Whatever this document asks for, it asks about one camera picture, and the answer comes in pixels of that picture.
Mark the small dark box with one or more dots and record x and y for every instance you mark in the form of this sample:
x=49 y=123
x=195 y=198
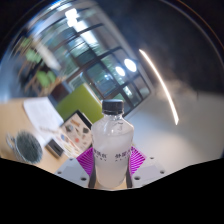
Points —
x=55 y=147

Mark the green upholstered bench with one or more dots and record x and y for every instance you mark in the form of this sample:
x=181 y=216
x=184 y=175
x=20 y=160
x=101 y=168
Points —
x=81 y=103

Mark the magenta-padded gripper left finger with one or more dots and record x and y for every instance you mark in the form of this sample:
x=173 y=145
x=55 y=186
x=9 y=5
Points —
x=75 y=171

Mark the long curved ceiling light strip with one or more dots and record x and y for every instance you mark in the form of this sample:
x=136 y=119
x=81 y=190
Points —
x=163 y=86

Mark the green speckled white mug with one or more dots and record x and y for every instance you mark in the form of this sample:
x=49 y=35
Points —
x=28 y=148

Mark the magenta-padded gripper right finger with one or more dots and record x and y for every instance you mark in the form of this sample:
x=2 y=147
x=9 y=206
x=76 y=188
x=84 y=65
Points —
x=148 y=170

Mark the white paper sheets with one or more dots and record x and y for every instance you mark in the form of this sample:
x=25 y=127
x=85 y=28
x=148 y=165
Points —
x=41 y=113

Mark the large black-framed window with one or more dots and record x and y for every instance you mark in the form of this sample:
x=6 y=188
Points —
x=100 y=63

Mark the wooden chairs with green seats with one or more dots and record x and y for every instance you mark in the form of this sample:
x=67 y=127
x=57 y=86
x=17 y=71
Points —
x=41 y=78

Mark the clear black-capped drink bottle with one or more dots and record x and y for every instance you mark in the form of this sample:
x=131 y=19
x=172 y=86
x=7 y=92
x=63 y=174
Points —
x=111 y=150

